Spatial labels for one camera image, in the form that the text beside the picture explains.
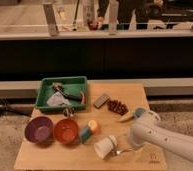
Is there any white cup on side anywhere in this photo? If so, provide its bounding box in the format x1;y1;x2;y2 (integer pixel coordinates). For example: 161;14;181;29
94;135;117;159

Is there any orange and teal toy block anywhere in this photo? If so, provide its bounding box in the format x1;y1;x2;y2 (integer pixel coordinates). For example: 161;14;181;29
79;120;100;143

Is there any red grapes bunch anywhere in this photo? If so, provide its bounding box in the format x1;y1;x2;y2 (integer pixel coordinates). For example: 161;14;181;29
107;100;128;115

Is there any green plastic tray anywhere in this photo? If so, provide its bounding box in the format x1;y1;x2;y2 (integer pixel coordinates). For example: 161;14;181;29
35;76;88;112

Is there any black handled tool in tray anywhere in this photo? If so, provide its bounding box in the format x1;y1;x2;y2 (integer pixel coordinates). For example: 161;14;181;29
52;82;82;101

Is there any grey rectangular block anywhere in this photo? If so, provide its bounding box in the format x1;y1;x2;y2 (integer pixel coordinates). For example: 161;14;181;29
93;93;110;108

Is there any grey cloth in tray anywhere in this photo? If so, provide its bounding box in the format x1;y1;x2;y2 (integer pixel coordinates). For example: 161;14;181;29
47;92;70;106

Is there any small metal clip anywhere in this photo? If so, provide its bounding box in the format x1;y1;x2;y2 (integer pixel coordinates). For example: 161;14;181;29
63;107;75;118

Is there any wooden board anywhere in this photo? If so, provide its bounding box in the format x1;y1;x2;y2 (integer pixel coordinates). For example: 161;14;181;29
14;83;167;171

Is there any red bowl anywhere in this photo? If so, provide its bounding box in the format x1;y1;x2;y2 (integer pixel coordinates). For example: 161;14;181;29
53;119;79;145

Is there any purple bowl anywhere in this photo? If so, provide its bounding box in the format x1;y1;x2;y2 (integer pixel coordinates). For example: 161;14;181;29
24;116;53;144

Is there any blue cup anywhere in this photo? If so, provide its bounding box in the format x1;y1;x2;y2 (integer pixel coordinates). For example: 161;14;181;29
134;108;146;119

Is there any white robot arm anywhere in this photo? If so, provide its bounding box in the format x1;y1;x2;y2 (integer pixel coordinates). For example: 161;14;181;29
128;110;193;162

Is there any yellow banana toy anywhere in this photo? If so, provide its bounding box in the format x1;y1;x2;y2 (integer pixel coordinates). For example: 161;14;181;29
119;112;134;122

